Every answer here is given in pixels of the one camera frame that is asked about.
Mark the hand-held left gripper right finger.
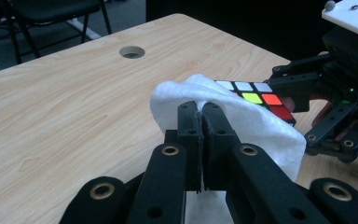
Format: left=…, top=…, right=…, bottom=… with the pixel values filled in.
left=200, top=102, right=241, bottom=191

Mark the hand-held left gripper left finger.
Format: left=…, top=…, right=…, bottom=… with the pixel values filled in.
left=164, top=100, right=205, bottom=192

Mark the white wet wipe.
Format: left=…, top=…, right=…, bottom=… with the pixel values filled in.
left=149, top=73, right=308, bottom=224

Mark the multicoloured puzzle cube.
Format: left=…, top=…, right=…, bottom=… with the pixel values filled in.
left=213, top=79, right=298, bottom=127

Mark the black folding chair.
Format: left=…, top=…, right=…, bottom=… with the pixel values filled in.
left=0, top=0, right=113, bottom=65

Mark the white desk frame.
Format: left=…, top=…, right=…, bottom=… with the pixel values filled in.
left=66, top=17, right=103, bottom=41

